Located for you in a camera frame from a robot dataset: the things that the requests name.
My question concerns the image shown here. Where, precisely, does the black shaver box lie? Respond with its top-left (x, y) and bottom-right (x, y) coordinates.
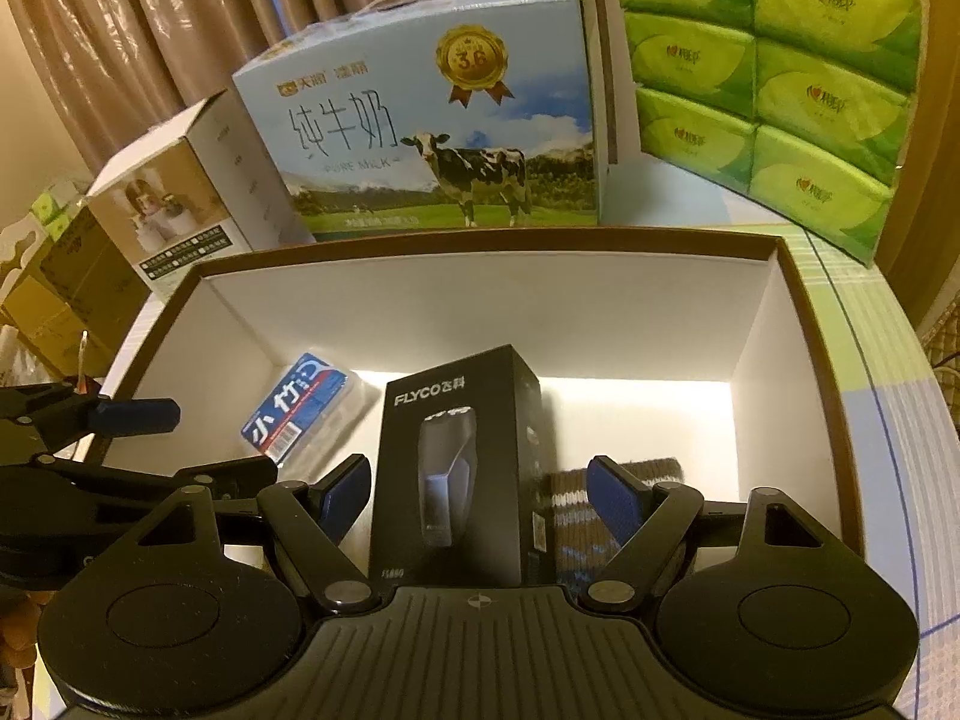
top-left (367, 345), bottom-right (560, 587)

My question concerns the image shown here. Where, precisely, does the beige product box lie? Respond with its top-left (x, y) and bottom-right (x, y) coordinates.
top-left (84, 88), bottom-right (320, 297)

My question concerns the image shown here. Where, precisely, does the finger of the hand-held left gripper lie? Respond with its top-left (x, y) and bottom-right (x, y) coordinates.
top-left (0, 382), bottom-right (181, 452)
top-left (34, 454), bottom-right (280, 509)

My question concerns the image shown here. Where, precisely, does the brown knitted sock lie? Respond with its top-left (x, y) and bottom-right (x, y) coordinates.
top-left (538, 457), bottom-right (685, 590)

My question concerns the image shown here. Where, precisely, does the checked tablecloth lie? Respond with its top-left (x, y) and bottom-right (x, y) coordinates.
top-left (709, 187), bottom-right (960, 720)

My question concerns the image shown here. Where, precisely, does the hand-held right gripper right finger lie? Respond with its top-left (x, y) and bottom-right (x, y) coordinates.
top-left (581, 454), bottom-right (833, 592)

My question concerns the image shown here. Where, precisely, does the blue milk carton box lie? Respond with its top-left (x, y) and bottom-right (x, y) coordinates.
top-left (231, 0), bottom-right (620, 247)

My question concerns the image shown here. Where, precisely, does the brown cardboard box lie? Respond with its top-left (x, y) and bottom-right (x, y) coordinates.
top-left (0, 206), bottom-right (151, 383)

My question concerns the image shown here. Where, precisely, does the brown curtain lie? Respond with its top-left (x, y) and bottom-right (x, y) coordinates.
top-left (0, 0), bottom-right (960, 316)

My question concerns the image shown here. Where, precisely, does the quilted chair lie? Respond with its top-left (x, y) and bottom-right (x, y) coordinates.
top-left (919, 300), bottom-right (960, 421)

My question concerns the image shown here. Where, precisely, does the brown storage box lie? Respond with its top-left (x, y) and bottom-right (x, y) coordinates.
top-left (97, 229), bottom-right (890, 616)

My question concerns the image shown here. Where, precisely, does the white carved panel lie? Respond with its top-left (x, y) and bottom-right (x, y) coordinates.
top-left (0, 221), bottom-right (46, 278)

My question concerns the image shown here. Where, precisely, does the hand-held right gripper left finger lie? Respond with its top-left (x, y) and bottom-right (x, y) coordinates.
top-left (127, 452), bottom-right (383, 592)

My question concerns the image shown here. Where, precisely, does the small green tissue pack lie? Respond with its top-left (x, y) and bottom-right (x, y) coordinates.
top-left (30, 180), bottom-right (83, 241)

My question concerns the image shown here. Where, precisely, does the blue floss pick box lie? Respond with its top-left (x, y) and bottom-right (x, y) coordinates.
top-left (240, 351), bottom-right (353, 466)

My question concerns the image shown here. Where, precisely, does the pack of green tissue packets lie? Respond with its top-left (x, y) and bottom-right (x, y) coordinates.
top-left (606, 0), bottom-right (942, 267)

